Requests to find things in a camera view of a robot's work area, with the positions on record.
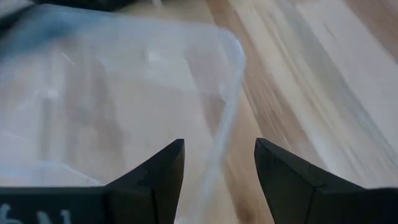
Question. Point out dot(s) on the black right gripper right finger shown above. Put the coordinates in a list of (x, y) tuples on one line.
[(295, 196)]

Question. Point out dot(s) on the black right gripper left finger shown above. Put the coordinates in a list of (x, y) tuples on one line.
[(140, 202)]

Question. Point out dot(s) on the clear plastic storage container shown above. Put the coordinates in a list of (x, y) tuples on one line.
[(124, 93)]

